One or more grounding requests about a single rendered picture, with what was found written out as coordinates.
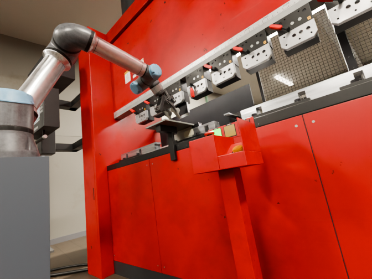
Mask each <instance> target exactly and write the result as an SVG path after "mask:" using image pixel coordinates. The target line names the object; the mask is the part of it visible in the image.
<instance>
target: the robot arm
mask: <svg viewBox="0 0 372 279"><path fill-rule="evenodd" d="M81 50H83V51H85V52H87V53H89V52H92V53H94V54H96V55H98V56H100V57H102V58H104V59H106V60H108V61H110V62H112V63H114V64H116V65H118V66H120V67H122V68H124V69H126V70H127V71H129V72H131V73H133V74H135V75H137V76H139V77H138V78H137V79H136V80H135V81H133V82H132V83H131V84H130V89H131V91H132V92H133V93H134V94H136V95H138V94H140V93H142V92H143V91H144V90H146V89H147V88H150V89H151V91H152V92H153V94H154V95H155V97H157V96H159V98H158V101H157V105H156V110H155V112H156V113H160V112H163V113H164V115H165V116H167V118H168V119H170V120H173V119H172V118H171V116H172V112H173V113H174V114H175V115H176V117H177V118H179V119H180V115H179V112H180V109H179V108H175V106H174V103H175V102H176V100H175V99H174V100H175V101H174V100H173V95H171V96H170V95H169V93H168V91H167V90H166V88H165V89H163V86H162V84H161V83H160V82H159V80H158V79H159V78H160V77H161V75H162V70H161V68H160V67H159V66H158V65H157V64H152V65H150V66H149V65H148V64H146V63H144V62H142V61H140V60H139V59H137V58H135V57H134V56H132V55H130V54H128V53H127V52H125V51H123V50H121V49H119V48H118V47H116V46H114V45H112V44H110V43H109V42H107V41H105V40H103V39H101V38H100V37H98V36H97V35H96V33H95V32H94V31H93V30H91V29H89V28H87V27H85V26H82V25H79V24H75V23H61V24H59V25H58V26H56V27H55V29H54V31H53V36H52V39H51V41H50V43H49V44H48V46H47V47H46V48H45V49H44V51H43V57H44V58H43V59H42V61H41V62H40V63H39V64H38V66H37V67H36V68H35V69H34V71H33V72H32V73H31V74H30V75H29V77H28V78H27V79H26V81H25V82H24V83H23V85H22V86H21V87H20V88H19V90H15V89H7V88H0V158H2V157H40V153H39V151H38V148H37V145H36V143H35V140H34V123H35V121H36V120H37V118H38V116H39V115H38V112H37V110H38V108H39V107H40V105H41V104H42V102H43V101H44V100H45V98H46V97H47V95H48V93H49V92H50V91H51V89H52V88H53V86H54V85H55V83H56V82H57V81H58V79H59V78H60V76H61V75H62V73H63V72H64V71H69V70H70V69H71V67H72V66H73V65H74V64H75V63H76V61H77V59H78V56H79V54H80V52H81ZM170 108H171V111H169V110H168V109H170Z"/></svg>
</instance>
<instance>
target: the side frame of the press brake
mask: <svg viewBox="0 0 372 279"><path fill-rule="evenodd" d="M87 28H89V29H91V30H93V31H94V32H95V33H96V35H97V36H98V37H100V38H101V39H103V40H105V41H106V35H105V34H103V33H101V32H99V31H97V30H95V29H93V28H90V27H88V26H87ZM79 78H80V102H81V127H82V152H83V165H84V191H85V215H86V240H87V265H88V274H90V275H93V276H95V277H97V278H100V279H104V278H106V277H108V276H110V275H112V274H114V273H115V272H114V262H113V251H112V235H111V219H110V203H109V186H108V178H107V166H109V165H112V164H115V163H118V162H119V161H120V160H121V155H122V154H124V153H127V152H130V151H132V150H135V149H138V148H141V147H143V146H146V145H149V144H151V143H155V142H161V136H160V133H158V132H156V130H149V129H146V127H148V126H150V125H152V124H154V123H156V122H159V121H161V118H154V121H152V122H150V123H148V124H146V125H139V124H137V123H136V117H135V115H136V114H134V113H133V114H131V115H129V116H127V117H125V118H124V119H122V120H118V119H114V113H113V99H112V85H111V72H110V62H109V61H108V60H106V59H104V58H102V57H100V56H98V55H96V54H94V53H92V52H89V53H87V52H85V51H83V50H81V52H80V54H79Z"/></svg>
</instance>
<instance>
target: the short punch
mask: <svg viewBox="0 0 372 279"><path fill-rule="evenodd" d="M176 108H179V109H180V112H179V115H180V118H183V117H185V116H188V115H189V112H190V111H189V105H188V102H185V103H183V104H181V105H179V106H177V107H176Z"/></svg>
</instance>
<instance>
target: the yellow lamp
mask: <svg viewBox="0 0 372 279"><path fill-rule="evenodd" d="M224 131H225V136H226V137H230V136H234V135H236V132H235V127H234V124H232V125H229V126H226V127H224Z"/></svg>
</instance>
